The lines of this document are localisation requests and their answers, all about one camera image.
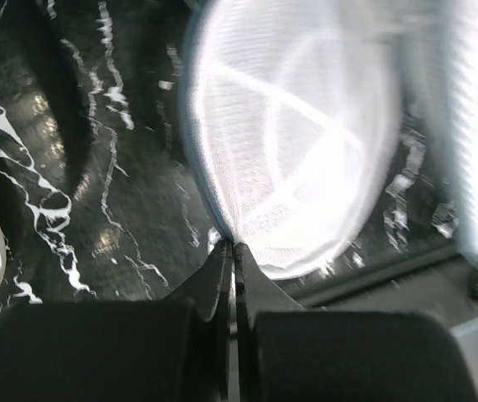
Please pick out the white mesh laundry bag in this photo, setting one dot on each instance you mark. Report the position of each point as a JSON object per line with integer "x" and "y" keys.
{"x": 291, "y": 112}

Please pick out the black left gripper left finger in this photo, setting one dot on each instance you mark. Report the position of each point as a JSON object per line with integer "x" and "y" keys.
{"x": 207, "y": 289}

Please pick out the black lace garment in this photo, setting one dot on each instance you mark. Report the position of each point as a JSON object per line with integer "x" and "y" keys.
{"x": 45, "y": 54}

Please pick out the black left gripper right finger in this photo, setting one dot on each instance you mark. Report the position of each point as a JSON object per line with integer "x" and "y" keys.
{"x": 259, "y": 292}

